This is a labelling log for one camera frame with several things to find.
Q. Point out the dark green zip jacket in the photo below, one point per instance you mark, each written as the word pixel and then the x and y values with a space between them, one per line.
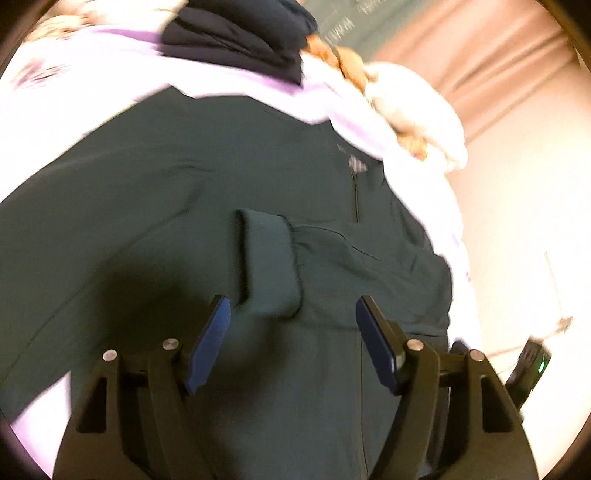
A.
pixel 184 184

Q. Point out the grey-blue printed panels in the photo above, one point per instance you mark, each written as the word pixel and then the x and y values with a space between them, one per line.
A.
pixel 369 23

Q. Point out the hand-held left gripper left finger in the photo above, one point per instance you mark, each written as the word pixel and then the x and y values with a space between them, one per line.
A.
pixel 210 344

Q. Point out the purple floral bed sheet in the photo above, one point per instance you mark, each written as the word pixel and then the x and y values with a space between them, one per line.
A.
pixel 69 92

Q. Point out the white plush duck toy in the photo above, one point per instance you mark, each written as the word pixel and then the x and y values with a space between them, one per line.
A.
pixel 415 101

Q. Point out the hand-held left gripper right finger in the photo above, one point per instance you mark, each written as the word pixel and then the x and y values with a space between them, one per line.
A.
pixel 376 344

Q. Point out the folded navy garment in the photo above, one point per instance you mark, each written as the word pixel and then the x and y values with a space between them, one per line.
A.
pixel 240 41

